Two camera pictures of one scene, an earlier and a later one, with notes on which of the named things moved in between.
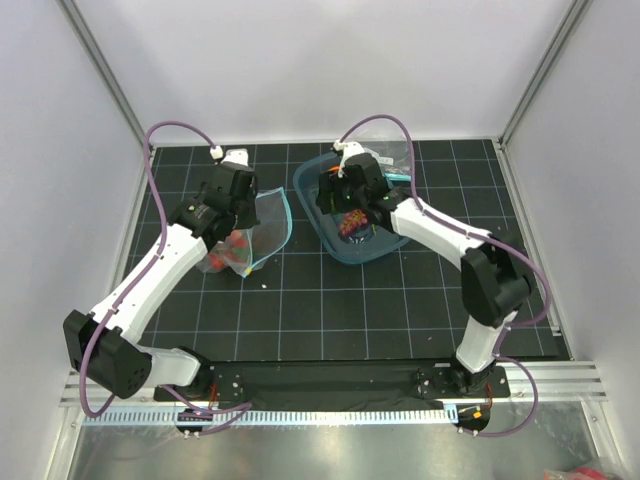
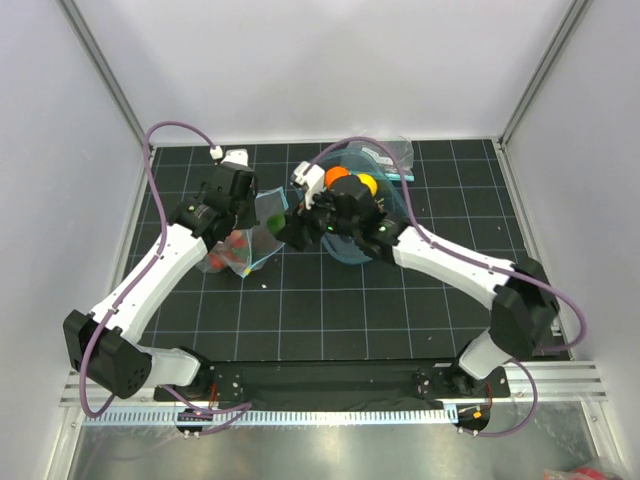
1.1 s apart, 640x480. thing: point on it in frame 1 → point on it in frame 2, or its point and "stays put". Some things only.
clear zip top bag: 247,250 stays put
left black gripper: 250,218 stays put
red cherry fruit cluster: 217,259 stays put
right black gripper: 331,183 → 293,230
